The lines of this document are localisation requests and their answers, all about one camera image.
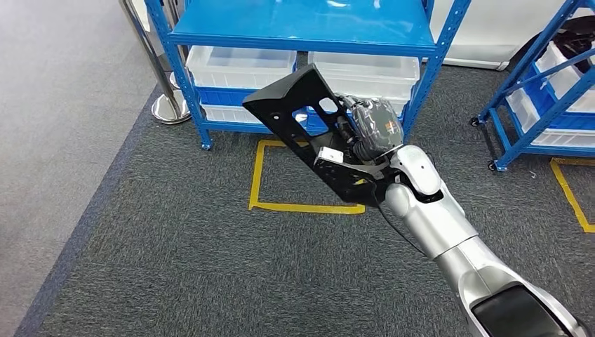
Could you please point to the white car with red stripe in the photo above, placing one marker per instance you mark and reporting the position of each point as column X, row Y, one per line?
column 483, row 32

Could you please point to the yellow floor tape square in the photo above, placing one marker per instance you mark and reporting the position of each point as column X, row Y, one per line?
column 568, row 195

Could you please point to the blue wheeled shelf cart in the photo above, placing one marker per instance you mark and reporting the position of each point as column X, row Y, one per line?
column 548, row 117

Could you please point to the chrome stanchion post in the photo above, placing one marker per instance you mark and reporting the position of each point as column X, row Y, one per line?
column 175, row 80
column 169, row 109

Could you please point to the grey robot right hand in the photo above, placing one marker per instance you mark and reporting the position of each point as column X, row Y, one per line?
column 376, row 128

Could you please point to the blue metal shelf rack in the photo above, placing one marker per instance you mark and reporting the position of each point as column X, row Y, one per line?
column 302, row 23

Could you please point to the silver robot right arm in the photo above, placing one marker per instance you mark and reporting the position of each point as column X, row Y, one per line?
column 441, row 218

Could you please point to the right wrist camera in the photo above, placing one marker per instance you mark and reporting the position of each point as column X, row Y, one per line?
column 330, row 156

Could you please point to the black plastic panel part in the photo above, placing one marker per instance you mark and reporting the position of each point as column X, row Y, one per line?
column 283, row 116

